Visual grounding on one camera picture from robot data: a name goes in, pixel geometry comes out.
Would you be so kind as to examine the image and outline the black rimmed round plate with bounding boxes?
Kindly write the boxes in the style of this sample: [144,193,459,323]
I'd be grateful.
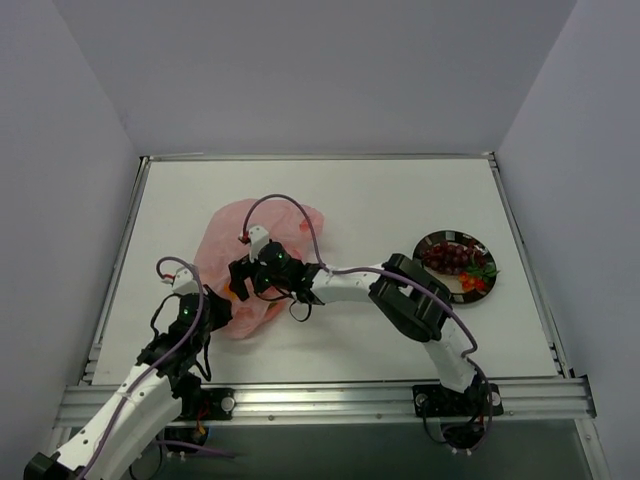
[413,230,499,304]

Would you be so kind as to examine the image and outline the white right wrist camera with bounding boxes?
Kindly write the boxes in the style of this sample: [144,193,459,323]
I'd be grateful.
[239,225,270,263]

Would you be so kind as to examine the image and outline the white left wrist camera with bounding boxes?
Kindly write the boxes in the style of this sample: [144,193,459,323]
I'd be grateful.
[160,267,200,295]

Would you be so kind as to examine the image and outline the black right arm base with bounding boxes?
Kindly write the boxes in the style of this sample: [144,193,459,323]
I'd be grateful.
[412,380,505,453]

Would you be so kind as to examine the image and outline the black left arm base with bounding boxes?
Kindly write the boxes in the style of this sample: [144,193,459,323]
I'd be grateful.
[164,388,235,446]

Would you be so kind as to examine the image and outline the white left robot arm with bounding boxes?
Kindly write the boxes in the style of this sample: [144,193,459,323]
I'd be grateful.
[23,286,232,479]

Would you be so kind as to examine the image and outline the dark red fake grapes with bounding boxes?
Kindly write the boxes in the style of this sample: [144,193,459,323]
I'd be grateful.
[421,241,488,275]

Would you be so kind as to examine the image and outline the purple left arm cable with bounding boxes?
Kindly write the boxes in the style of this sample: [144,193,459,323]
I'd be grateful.
[74,256,235,480]

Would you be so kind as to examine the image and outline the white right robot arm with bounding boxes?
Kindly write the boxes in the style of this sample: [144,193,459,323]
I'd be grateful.
[229,240,480,413]

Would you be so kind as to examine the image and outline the red fake cherry tomatoes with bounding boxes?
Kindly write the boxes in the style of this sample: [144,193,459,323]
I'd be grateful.
[457,264,499,293]

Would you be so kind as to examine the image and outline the aluminium front rail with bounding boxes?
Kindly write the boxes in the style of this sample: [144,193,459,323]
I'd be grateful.
[52,375,597,426]

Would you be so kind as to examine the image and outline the pink plastic bag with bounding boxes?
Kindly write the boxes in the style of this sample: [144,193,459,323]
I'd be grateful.
[194,199,325,340]

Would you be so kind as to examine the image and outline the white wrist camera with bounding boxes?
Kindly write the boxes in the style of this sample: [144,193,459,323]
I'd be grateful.
[239,225,270,263]
[160,267,200,295]

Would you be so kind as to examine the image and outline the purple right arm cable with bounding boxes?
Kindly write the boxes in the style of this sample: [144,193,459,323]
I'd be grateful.
[238,193,494,446]

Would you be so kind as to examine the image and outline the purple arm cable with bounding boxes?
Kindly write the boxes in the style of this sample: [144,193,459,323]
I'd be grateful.
[74,256,235,480]
[238,193,494,446]

